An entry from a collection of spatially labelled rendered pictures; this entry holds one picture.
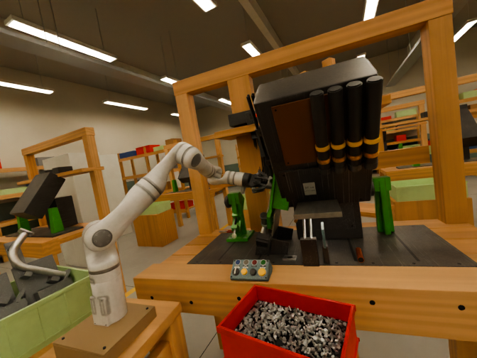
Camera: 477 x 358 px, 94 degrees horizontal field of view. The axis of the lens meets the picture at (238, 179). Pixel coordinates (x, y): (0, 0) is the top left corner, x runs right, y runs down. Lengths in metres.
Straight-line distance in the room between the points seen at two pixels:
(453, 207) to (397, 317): 0.75
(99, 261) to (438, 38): 1.67
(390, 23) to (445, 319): 1.24
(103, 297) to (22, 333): 0.36
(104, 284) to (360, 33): 1.54
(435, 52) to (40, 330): 2.00
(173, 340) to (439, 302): 0.86
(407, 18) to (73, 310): 1.96
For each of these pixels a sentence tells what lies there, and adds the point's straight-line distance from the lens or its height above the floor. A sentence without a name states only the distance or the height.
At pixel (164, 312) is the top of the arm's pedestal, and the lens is 0.99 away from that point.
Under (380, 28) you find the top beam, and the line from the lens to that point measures 1.49.
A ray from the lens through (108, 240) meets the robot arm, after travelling 0.84.
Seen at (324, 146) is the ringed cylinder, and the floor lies 1.35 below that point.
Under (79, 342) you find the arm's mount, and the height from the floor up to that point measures 0.90.
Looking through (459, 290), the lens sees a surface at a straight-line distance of 0.92.
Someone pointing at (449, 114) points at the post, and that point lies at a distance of 1.47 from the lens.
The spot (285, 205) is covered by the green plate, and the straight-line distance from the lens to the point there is 1.02.
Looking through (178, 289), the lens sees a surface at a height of 0.86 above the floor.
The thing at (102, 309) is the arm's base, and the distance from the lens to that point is 0.93.
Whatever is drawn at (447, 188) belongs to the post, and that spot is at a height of 1.06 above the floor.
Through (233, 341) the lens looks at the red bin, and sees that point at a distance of 0.72.
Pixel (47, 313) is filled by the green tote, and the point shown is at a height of 0.90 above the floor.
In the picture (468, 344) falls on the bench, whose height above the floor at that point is 0.24.
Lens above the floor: 1.35
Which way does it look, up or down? 4 degrees down
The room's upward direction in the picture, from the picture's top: 9 degrees counter-clockwise
